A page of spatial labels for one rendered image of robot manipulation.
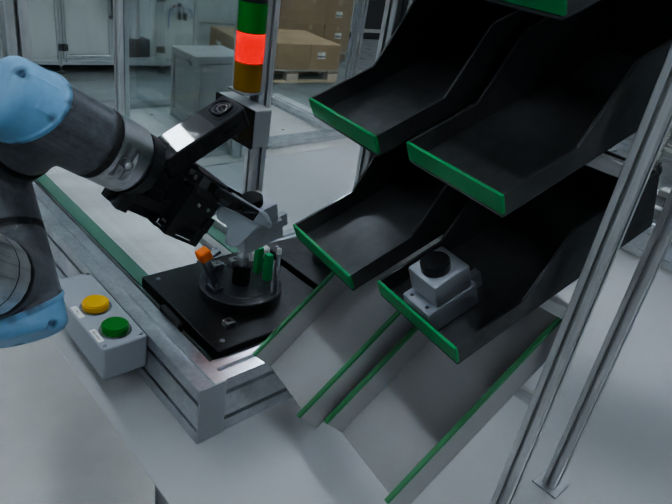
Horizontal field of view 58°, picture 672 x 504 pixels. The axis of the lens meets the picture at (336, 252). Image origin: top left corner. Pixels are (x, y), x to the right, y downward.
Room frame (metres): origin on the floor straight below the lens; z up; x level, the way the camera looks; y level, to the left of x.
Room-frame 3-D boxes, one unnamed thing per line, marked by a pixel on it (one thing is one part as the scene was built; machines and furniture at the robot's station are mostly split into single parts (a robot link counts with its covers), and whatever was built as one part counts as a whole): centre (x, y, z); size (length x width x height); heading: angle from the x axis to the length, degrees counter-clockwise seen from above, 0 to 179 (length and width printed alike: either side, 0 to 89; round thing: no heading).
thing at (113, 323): (0.73, 0.31, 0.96); 0.04 x 0.04 x 0.02
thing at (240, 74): (1.09, 0.21, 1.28); 0.05 x 0.05 x 0.05
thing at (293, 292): (0.87, 0.15, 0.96); 0.24 x 0.24 x 0.02; 47
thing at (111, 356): (0.78, 0.36, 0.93); 0.21 x 0.07 x 0.06; 47
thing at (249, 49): (1.09, 0.21, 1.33); 0.05 x 0.05 x 0.05
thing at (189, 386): (0.95, 0.46, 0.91); 0.89 x 0.06 x 0.11; 47
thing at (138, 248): (1.10, 0.35, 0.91); 0.84 x 0.28 x 0.10; 47
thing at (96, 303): (0.78, 0.36, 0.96); 0.04 x 0.04 x 0.02
